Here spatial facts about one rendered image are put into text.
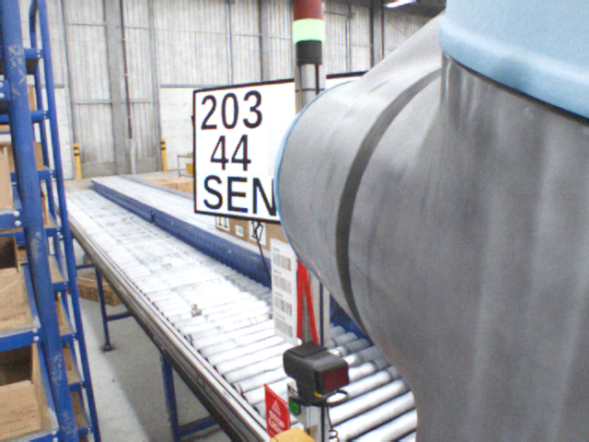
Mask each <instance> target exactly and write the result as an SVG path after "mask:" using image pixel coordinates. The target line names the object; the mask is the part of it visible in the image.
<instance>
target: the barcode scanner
mask: <svg viewBox="0 0 589 442"><path fill-rule="evenodd" d="M283 371H284V374H285V375H286V376H287V377H288V378H292V379H293V380H295V384H296V388H297V393H298V394H297V395H295V396H294V397H293V398H291V401H293V402H294V403H297V404H300V405H303V406H305V407H310V406H311V402H312V401H315V402H322V401H325V400H326V399H327V398H328V396H327V394H328V393H330V392H333V391H335V390H339V389H341V388H344V387H346V386H348V385H349V384H350V378H349V371H350V368H349V362H348V360H345V359H343V358H341V357H340V356H339V355H337V354H334V353H332V352H331V351H328V347H324V346H322V345H319V344H317V343H313V342H307V343H302V344H299V345H297V346H294V347H290V348H287V349H286V350H285V351H284V352H283Z"/></svg>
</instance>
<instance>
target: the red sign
mask: <svg viewBox="0 0 589 442"><path fill-rule="evenodd" d="M263 385H264V404H265V424H266V431H267V435H268V436H269V437H270V438H273V437H275V436H276V435H278V434H280V433H282V432H284V431H286V430H288V429H290V414H289V413H288V411H287V402H286V401H285V400H284V399H283V398H281V397H280V396H279V395H278V394H277V393H276V392H275V391H274V390H273V389H270V388H269V387H268V386H267V385H266V384H265V383H264V384H263Z"/></svg>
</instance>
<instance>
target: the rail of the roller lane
mask: <svg viewBox="0 0 589 442"><path fill-rule="evenodd" d="M68 216H69V224H70V228H71V230H72V231H73V232H74V233H75V235H76V236H77V237H78V240H79V241H80V242H81V243H82V244H83V246H84V247H85V248H86V249H87V251H88V252H89V253H90V255H91V256H92V257H93V258H94V259H95V261H96V262H97V264H98V266H99V267H100V268H101V269H102V270H103V272H104V273H105V274H106V275H107V276H108V278H109V279H110V280H111V281H112V283H113V284H114V285H116V287H117V288H118V289H119V290H120V292H121V293H122V294H123V296H124V297H125V298H126V299H127V300H128V303H129V304H130V305H131V306H132V308H133V309H134V310H135V311H136V313H137V314H138V315H139V316H140V318H141V319H142V320H143V321H144V323H145V324H146V325H147V326H148V327H149V329H150V330H151V331H152V332H153V334H154V335H155V336H156V337H157V339H158V340H159V341H160V342H161V344H162V345H163V346H164V347H165V349H167V350H168V351H169V352H170V354H171V355H172V356H173V357H174V359H175V360H176V361H177V362H178V363H179V365H180V367H181V368H182V370H183V371H185V372H186V373H187V375H188V376H189V377H190V378H191V380H192V381H193V382H194V383H195V385H196V386H197V387H198V388H199V390H200V391H202V392H203V393H204V395H205V396H206V397H207V398H208V400H209V401H210V402H211V403H212V405H213V407H214V408H215V409H216V411H218V412H219V413H220V414H221V415H222V416H223V417H224V418H225V420H226V421H227V422H228V423H229V425H230V426H231V427H232V428H233V429H234V431H235V432H236V433H237V434H238V435H239V436H240V437H241V438H242V440H243V441H244V442H270V439H271V438H270V437H269V436H268V435H267V431H266V424H265V421H264V420H263V419H262V418H261V417H260V416H259V415H258V414H257V413H256V412H255V410H254V409H253V408H252V407H251V406H250V405H249V404H248V403H246V402H245V401H244V400H243V399H242V398H241V397H240V396H239V395H238V394H237V393H236V391H235V390H234V389H233V388H232V387H231V386H229V385H228V384H227V383H226V382H225V381H224V380H223V378H222V377H221V376H220V375H219V374H218V373H217V371H216V370H215V369H214V368H213V367H211V366H210V365H209V364H208V363H207V362H206V361H205V360H204V359H203V358H202V357H201V356H200V355H199V354H198V351H197V350H195V349H194V348H193V347H192V346H191V345H190V344H189V343H188V342H187V341H186V340H185V339H184V338H183V337H182V336H181V335H180V334H179V331H177V330H176V329H175V328H174V327H173V326H172V325H171V324H170V323H169V322H168V321H167V320H166V319H165V318H164V317H163V316H162V315H161V314H160V312H159V310H158V309H157V308H155V307H154V306H153V305H152V304H151V303H150V302H149V301H148V300H147V299H146V298H145V297H144V295H143V294H142V293H141V292H140V290H139V289H138V288H137V287H136V286H135V285H134V284H133V283H132V282H131V281H130V280H129V279H128V278H127V277H126V276H125V275H124V274H123V273H122V272H121V270H120V269H119V268H118V267H117V266H116V265H115V264H114V263H113V262H112V261H111V260H110V258H109V257H108V256H107V255H106V254H105V253H104V252H103V250H102V249H101V248H100V247H99V246H98V245H97V244H96V243H95V242H94V241H93V240H92V239H91V237H90V236H89V235H88V234H87V233H86V232H85V230H84V229H83V228H82V227H81V226H79V225H78V224H77V223H76V221H75V220H74V219H73V218H72V217H71V216H70V215H69V214H68ZM89 248H90V249H92V250H93V254H94V255H92V254H91V252H90V251H89ZM120 284H121V285H122V287H123V288H124V289H125V290H126V294H127V296H126V295H125V294H124V293H123V291H122V290H121V287H120Z"/></svg>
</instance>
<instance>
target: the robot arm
mask: <svg viewBox="0 0 589 442"><path fill-rule="evenodd" d="M273 196H274V201H275V207H276V211H277V214H279V217H280V220H281V224H282V227H283V231H284V235H285V236H286V239H287V241H288V243H289V245H290V248H291V249H293V251H294V253H295V255H296V256H297V258H298V259H299V260H300V262H301V263H302V264H303V266H304V267H305V268H307V269H308V271H309V272H311V273H312V274H313V275H315V277H316V278H317V279H318V280H319V282H321V283H322V284H323V285H324V286H325V287H326V288H327V290H328V291H329V292H330V294H331V295H332V297H333V298H334V299H335V300H336V301H337V303H339V304H340V305H341V306H342V307H343V309H344V310H345V311H346V312H347V313H348V316H349V317H350V318H351V319H352V320H353V322H354V323H355V324H356V325H357V326H358V328H360V329H361V330H362V331H363V332H364V334H365V335H366V336H367V337H368V338H369V339H370V340H371V341H372V343H373V344H374V345H375V346H376V347H377V350H378V351H379V352H380V353H381V354H382V355H383V356H384V358H385V359H386V360H387V361H388V362H389V363H390V364H391V365H392V366H393V367H394V368H395V369H396V370H397V371H398V373H399V374H400V375H401V376H402V377H403V378H404V380H405V381H406V382H407V383H408V385H409V387H410V390H411V393H412V395H413V399H414V401H415V406H416V412H417V419H418V422H417V423H416V437H415V442H589V0H447V5H446V9H445V10H444V11H443V12H442V13H440V14H439V15H438V16H437V17H434V18H433V19H431V20H430V21H429V22H428V23H426V24H425V26H424V27H423V28H422V29H420V30H419V31H418V32H417V33H416V34H414V35H412V36H411V37H410V38H409V39H407V40H406V41H405V42H404V43H403V44H401V45H400V46H399V47H398V48H397V49H396V50H395V51H394V52H393V53H391V54H390V55H389V56H388V57H387V58H386V59H385V60H383V61H382V62H381V63H380V64H377V65H376V66H375V67H374V68H373V69H371V70H370V71H369V72H368V73H366V74H365V75H364V76H361V78H360V77H359V78H358V80H357V79H354V80H349V81H344V82H341V83H339V84H336V85H334V86H332V87H329V88H326V89H325V90H323V91H322V92H320V93H319V95H317V96H316V97H315V98H314V99H312V100H311V101H310V102H309V103H307V104H306V105H305V107H304V108H303V109H301V110H300V112H299V113H298V114H297V115H296V116H295V118H294V119H293V122H291V123H290V125H289V126H288V128H287V130H286V132H285V134H284V136H283V139H282V141H281V144H280V146H279V150H278V153H277V155H276V157H275V162H274V168H273Z"/></svg>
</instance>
